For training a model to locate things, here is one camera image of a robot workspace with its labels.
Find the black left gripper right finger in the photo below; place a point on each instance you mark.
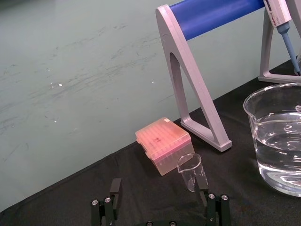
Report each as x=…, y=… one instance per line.
x=217, y=209

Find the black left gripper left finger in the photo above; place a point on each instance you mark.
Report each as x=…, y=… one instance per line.
x=115, y=188

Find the black table cloth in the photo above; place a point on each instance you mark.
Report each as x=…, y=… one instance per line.
x=152, y=200

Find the small empty glass beaker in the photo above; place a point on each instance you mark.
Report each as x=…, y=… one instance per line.
x=194, y=169

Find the pink translucent pipette tip box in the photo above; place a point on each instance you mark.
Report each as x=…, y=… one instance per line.
x=162, y=143

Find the large glass beaker with water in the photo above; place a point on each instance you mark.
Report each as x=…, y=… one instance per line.
x=277, y=150

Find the grey stand with blue roller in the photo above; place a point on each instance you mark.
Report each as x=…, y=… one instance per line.
x=202, y=94

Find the grey and blue pipette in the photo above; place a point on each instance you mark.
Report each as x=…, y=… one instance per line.
x=279, y=16

